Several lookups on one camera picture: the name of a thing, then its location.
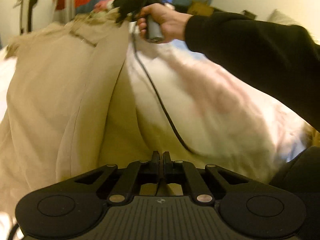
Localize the black sleeved right forearm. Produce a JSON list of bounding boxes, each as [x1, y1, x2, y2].
[[185, 12, 319, 129]]

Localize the person's right hand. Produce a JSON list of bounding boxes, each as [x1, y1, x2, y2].
[[137, 3, 192, 43]]

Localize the quilted cream pillow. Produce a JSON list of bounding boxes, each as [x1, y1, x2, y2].
[[267, 9, 302, 26]]

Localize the yellow paper bag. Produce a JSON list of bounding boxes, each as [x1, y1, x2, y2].
[[187, 1, 214, 16]]

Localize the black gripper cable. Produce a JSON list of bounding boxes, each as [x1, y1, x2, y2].
[[131, 32, 198, 156]]

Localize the tan hooded sweatshirt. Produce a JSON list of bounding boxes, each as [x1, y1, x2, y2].
[[0, 8, 181, 221]]

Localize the pile of mixed clothes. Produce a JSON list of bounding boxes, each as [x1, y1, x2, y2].
[[93, 0, 120, 12]]

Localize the pastel bed duvet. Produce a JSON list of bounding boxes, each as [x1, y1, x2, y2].
[[0, 19, 313, 240]]

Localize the black white upright appliance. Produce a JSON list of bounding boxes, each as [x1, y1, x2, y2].
[[13, 0, 60, 34]]

